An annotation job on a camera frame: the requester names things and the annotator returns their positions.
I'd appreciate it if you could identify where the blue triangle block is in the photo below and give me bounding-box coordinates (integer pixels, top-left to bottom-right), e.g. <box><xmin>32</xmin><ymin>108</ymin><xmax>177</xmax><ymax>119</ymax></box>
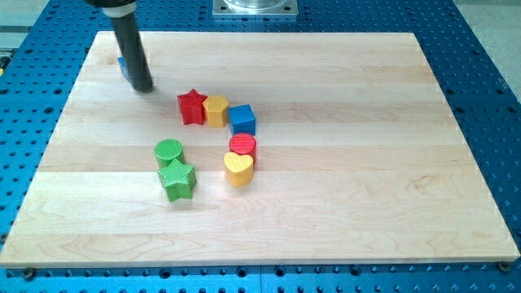
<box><xmin>117</xmin><ymin>56</ymin><xmax>131</xmax><ymax>83</ymax></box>

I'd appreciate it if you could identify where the red star block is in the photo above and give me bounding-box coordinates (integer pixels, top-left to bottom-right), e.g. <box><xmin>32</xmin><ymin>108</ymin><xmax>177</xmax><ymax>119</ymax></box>
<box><xmin>177</xmin><ymin>89</ymin><xmax>208</xmax><ymax>125</ymax></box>

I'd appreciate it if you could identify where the green star block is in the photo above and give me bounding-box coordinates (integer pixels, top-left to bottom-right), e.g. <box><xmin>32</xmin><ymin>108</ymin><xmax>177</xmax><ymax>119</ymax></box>
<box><xmin>158</xmin><ymin>159</ymin><xmax>197</xmax><ymax>202</ymax></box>

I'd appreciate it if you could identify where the wooden board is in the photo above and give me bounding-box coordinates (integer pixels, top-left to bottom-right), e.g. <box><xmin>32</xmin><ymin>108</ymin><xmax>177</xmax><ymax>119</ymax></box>
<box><xmin>1</xmin><ymin>32</ymin><xmax>519</xmax><ymax>268</ymax></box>

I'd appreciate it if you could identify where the red cylinder block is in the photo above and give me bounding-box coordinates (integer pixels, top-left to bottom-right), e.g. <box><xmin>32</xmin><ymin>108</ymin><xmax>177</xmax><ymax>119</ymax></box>
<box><xmin>229</xmin><ymin>133</ymin><xmax>256</xmax><ymax>163</ymax></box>

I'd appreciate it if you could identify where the yellow heart block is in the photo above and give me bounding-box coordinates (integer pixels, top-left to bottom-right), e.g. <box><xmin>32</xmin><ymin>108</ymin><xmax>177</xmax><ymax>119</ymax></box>
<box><xmin>223</xmin><ymin>152</ymin><xmax>254</xmax><ymax>187</ymax></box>

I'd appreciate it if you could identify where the blue cube block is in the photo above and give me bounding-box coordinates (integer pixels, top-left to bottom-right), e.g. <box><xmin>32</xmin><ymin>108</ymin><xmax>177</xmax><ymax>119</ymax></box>
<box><xmin>228</xmin><ymin>104</ymin><xmax>256</xmax><ymax>136</ymax></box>

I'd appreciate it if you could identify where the yellow pentagon block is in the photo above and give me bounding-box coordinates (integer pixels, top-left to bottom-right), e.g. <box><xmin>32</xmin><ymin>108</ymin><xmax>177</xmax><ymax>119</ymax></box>
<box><xmin>203</xmin><ymin>95</ymin><xmax>230</xmax><ymax>128</ymax></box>

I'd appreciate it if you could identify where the green cylinder block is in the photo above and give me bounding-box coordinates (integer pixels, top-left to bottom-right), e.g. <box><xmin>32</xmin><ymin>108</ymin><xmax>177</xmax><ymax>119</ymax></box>
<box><xmin>154</xmin><ymin>138</ymin><xmax>186</xmax><ymax>169</ymax></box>

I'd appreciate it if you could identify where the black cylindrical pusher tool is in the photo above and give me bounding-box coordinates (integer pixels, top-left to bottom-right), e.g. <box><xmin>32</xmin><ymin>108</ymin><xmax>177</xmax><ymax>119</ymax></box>
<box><xmin>85</xmin><ymin>0</ymin><xmax>153</xmax><ymax>93</ymax></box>

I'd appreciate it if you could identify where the blue perforated table plate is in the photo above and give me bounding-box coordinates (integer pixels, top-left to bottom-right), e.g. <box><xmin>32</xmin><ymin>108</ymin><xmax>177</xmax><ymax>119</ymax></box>
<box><xmin>1</xmin><ymin>1</ymin><xmax>520</xmax><ymax>292</ymax></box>

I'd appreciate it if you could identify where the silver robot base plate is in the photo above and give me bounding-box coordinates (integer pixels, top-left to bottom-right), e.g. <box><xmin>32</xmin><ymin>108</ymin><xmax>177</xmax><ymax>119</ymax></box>
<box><xmin>212</xmin><ymin>0</ymin><xmax>299</xmax><ymax>16</ymax></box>

